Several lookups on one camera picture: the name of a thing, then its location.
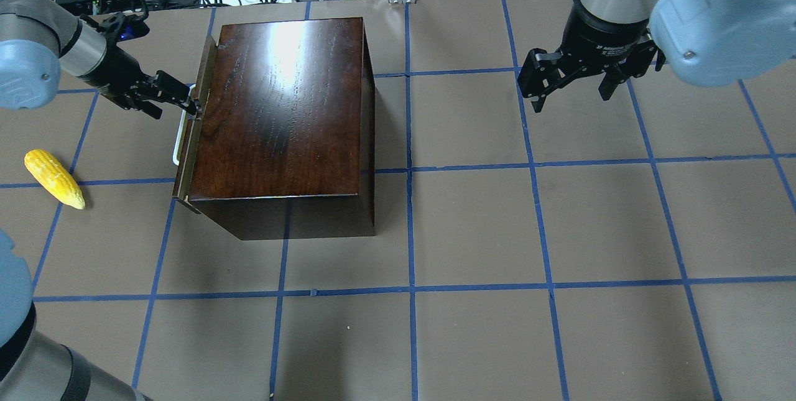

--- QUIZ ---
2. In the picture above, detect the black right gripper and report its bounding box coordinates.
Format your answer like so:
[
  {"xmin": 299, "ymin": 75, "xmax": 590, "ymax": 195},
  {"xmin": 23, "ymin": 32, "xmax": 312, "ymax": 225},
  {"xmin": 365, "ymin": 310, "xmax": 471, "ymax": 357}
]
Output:
[{"xmin": 517, "ymin": 12, "xmax": 659, "ymax": 114}]

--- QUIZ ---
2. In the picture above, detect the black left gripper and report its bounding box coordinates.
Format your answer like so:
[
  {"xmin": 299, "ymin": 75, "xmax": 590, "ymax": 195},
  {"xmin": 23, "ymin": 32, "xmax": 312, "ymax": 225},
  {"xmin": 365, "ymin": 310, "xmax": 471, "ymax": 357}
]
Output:
[{"xmin": 99, "ymin": 66, "xmax": 198, "ymax": 120}]

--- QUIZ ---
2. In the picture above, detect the white drawer handle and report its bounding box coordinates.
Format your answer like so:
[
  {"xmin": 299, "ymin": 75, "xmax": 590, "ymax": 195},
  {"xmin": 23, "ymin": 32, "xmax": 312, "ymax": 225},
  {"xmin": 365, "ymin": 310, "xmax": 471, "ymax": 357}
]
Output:
[{"xmin": 172, "ymin": 111, "xmax": 193, "ymax": 166}]

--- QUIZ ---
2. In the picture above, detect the light wooden drawer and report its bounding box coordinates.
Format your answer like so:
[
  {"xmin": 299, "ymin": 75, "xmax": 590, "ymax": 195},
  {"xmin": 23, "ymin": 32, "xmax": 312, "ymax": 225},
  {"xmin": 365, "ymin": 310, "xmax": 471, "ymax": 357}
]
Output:
[{"xmin": 172, "ymin": 35, "xmax": 217, "ymax": 214}]

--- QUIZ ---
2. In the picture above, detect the yellow corn cob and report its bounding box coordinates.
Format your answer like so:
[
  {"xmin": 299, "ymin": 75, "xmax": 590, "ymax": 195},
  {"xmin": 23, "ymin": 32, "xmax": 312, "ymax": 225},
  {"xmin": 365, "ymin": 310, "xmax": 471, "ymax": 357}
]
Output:
[{"xmin": 24, "ymin": 149, "xmax": 87, "ymax": 210}]

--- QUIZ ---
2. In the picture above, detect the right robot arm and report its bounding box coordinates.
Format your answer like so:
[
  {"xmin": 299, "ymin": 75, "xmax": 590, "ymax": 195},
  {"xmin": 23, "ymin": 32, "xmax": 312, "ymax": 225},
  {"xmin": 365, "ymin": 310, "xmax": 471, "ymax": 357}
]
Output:
[{"xmin": 191, "ymin": 0, "xmax": 794, "ymax": 122}]

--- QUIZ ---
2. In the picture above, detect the grey robot base joint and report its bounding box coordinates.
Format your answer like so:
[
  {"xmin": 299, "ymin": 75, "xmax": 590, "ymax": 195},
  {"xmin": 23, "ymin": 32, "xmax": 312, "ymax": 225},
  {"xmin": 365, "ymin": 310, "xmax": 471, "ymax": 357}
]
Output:
[{"xmin": 1, "ymin": 232, "xmax": 150, "ymax": 400}]

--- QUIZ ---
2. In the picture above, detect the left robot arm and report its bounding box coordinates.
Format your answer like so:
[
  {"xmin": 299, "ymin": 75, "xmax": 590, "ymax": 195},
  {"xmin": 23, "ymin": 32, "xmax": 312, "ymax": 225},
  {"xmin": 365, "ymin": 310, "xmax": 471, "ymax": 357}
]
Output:
[{"xmin": 1, "ymin": 0, "xmax": 201, "ymax": 119}]

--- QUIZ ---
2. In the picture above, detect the dark wooden drawer cabinet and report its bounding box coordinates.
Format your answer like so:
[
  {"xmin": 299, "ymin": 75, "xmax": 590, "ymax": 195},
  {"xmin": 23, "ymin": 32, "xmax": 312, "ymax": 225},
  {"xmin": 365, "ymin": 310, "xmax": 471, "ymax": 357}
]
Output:
[{"xmin": 187, "ymin": 17, "xmax": 376, "ymax": 241}]

